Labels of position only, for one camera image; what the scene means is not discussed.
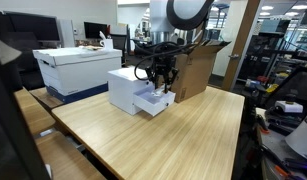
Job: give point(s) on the small white drawer cabinet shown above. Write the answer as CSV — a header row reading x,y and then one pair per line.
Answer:
x,y
121,90

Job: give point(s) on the white storage box blue base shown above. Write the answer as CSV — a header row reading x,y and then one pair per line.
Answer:
x,y
73,73

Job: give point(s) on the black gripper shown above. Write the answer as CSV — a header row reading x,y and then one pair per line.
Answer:
x,y
164,63

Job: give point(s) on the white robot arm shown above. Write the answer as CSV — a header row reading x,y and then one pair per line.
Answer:
x,y
159,16

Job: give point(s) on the low wooden desk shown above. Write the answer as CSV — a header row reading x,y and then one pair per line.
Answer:
x,y
66,156

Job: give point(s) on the wooden side desk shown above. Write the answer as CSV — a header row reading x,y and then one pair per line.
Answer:
x,y
34,110

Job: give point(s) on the white cone shaped object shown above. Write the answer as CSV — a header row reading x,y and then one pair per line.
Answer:
x,y
303,136

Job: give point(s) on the white divider panel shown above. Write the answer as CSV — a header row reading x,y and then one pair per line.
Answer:
x,y
66,33

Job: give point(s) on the large black computer monitor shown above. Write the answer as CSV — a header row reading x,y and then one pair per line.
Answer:
x,y
33,26

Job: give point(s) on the white orange packet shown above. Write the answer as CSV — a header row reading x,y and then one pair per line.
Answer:
x,y
158,95

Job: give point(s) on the black metal shelf rack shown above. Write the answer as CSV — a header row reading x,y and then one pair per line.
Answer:
x,y
259,50

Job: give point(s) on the white cup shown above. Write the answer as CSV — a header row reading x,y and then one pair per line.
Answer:
x,y
107,43

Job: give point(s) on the white cabinet drawer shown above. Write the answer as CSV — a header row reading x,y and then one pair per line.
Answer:
x,y
153,107

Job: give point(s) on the white wall thermostat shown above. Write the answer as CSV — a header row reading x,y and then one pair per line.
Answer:
x,y
75,32

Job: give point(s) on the small white device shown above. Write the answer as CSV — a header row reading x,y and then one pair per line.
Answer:
x,y
289,106

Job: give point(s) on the yellow item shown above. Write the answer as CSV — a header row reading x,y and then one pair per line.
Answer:
x,y
272,88

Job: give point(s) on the black mesh office chair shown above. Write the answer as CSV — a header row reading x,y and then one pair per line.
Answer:
x,y
29,73

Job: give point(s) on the brown cardboard shipping box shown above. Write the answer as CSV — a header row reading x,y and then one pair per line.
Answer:
x,y
196,73

